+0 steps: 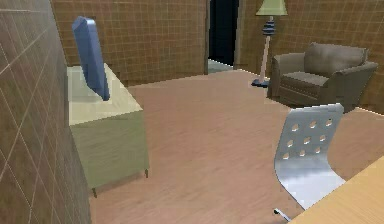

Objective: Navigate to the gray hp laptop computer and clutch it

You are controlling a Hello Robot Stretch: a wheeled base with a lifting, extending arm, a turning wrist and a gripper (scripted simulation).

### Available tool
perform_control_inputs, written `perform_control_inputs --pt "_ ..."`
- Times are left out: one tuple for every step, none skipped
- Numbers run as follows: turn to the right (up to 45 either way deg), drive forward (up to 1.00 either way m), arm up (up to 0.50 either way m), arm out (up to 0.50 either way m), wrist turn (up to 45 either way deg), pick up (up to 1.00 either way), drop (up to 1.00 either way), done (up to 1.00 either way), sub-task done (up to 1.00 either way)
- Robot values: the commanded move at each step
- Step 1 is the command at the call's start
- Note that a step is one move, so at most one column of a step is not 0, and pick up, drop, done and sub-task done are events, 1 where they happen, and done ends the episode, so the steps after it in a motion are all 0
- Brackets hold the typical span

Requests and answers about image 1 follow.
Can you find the silver perforated chair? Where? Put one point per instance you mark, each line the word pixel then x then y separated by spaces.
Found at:
pixel 308 160

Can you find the light wooden table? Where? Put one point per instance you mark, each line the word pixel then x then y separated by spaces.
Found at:
pixel 353 200

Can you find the blue television set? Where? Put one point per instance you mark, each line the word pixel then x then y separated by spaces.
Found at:
pixel 90 60

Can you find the green shade floor lamp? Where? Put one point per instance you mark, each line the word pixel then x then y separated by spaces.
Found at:
pixel 268 30

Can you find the brown armchair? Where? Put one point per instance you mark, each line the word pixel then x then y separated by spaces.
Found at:
pixel 320 76

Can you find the pale green cupboard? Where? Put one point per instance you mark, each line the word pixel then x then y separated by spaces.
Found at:
pixel 106 143

